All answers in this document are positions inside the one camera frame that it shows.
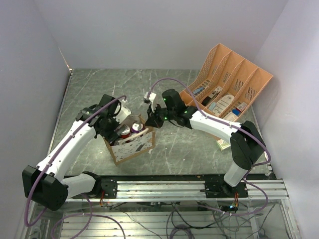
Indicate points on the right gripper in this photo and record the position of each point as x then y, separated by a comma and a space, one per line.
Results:
152, 120

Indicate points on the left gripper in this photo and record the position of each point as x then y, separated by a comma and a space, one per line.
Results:
109, 135

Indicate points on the purple fanta can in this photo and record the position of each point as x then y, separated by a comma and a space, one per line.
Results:
137, 127
133, 136

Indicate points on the red cola can back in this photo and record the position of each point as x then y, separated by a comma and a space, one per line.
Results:
125, 135

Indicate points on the red cola can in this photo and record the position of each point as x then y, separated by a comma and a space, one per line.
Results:
119, 141
125, 135

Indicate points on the purple Fanta can front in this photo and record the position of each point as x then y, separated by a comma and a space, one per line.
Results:
133, 136

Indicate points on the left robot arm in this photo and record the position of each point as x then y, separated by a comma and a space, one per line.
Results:
46, 183

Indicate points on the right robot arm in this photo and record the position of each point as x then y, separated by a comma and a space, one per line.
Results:
244, 139

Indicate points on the blue toy car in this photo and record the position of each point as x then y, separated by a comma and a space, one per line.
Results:
197, 91

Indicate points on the green white small box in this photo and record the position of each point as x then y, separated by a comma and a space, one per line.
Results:
222, 144

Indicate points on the orange plastic desk organizer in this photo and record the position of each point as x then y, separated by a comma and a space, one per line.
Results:
231, 80

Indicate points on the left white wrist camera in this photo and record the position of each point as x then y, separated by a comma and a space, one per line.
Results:
122, 111

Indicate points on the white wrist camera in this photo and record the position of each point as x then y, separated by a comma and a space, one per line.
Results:
122, 111
151, 99

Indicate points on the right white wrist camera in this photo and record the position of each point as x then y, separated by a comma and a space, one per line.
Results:
151, 99

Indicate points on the aluminium mounting rail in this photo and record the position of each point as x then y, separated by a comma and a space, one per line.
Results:
203, 187

